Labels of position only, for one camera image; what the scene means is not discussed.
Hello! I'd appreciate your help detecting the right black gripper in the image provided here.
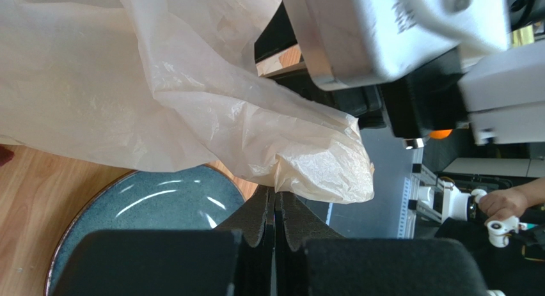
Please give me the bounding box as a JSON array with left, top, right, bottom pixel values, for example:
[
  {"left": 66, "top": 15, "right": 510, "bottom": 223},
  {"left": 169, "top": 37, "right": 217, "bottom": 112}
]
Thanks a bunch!
[{"left": 254, "top": 4, "right": 467, "bottom": 138}]

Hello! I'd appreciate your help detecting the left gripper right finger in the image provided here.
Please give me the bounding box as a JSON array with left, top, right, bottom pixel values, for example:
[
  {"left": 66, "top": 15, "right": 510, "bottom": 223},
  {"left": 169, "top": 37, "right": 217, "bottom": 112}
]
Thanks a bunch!
[{"left": 274, "top": 192, "right": 343, "bottom": 295}]

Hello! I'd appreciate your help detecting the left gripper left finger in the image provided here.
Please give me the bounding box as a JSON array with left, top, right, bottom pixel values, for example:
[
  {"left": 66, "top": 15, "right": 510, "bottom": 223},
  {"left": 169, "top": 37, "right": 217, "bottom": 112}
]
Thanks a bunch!
[{"left": 214, "top": 185, "right": 275, "bottom": 295}]

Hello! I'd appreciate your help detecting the yellow fake fruit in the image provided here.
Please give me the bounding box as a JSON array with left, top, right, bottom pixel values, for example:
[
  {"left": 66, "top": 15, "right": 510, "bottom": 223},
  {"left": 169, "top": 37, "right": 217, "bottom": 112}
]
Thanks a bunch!
[{"left": 429, "top": 129, "right": 453, "bottom": 140}]

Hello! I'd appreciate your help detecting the translucent plastic bag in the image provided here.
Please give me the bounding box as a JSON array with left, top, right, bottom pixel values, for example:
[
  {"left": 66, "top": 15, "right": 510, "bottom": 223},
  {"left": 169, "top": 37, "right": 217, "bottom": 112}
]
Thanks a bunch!
[{"left": 1, "top": 0, "right": 374, "bottom": 203}]

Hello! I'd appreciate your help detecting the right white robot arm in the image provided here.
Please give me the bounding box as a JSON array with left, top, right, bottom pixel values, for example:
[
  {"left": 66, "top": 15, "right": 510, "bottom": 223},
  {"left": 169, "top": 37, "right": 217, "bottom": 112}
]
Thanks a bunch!
[{"left": 254, "top": 0, "right": 544, "bottom": 148}]

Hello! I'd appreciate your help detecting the person's hand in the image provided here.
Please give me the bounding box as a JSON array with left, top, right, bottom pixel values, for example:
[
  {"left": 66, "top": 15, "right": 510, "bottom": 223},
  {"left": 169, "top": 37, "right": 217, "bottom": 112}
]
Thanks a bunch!
[{"left": 478, "top": 187, "right": 533, "bottom": 222}]

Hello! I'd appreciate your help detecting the blue ceramic plate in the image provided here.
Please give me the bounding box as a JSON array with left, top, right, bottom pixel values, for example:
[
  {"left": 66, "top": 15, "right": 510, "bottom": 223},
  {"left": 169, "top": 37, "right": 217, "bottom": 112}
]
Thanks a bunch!
[{"left": 44, "top": 165, "right": 245, "bottom": 295}]

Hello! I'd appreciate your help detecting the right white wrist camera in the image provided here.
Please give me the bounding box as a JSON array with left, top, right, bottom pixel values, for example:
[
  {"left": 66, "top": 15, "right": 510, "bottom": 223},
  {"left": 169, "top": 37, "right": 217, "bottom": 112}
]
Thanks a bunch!
[{"left": 282, "top": 0, "right": 510, "bottom": 91}]

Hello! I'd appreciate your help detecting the aluminium frame rail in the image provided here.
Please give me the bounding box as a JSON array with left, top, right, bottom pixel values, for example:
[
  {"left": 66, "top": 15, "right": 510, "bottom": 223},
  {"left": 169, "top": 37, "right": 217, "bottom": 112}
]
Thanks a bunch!
[{"left": 396, "top": 149, "right": 449, "bottom": 239}]

